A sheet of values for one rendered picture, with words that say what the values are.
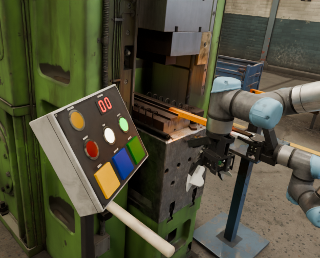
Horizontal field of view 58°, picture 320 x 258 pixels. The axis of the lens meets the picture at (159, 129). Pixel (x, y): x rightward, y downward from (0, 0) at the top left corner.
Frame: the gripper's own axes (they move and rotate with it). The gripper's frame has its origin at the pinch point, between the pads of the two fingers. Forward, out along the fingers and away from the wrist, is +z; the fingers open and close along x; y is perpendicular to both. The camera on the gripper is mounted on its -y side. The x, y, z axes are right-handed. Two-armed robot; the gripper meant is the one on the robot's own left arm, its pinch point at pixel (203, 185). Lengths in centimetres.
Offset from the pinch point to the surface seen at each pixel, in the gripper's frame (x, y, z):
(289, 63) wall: 704, -428, 61
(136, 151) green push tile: -15.9, -16.9, -7.3
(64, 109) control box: -39.9, -12.6, -26.1
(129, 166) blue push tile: -21.0, -11.7, -5.9
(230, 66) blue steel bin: 315, -285, 30
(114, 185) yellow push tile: -29.2, -4.9, -5.5
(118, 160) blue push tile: -25.4, -10.8, -9.3
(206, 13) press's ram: 32, -46, -51
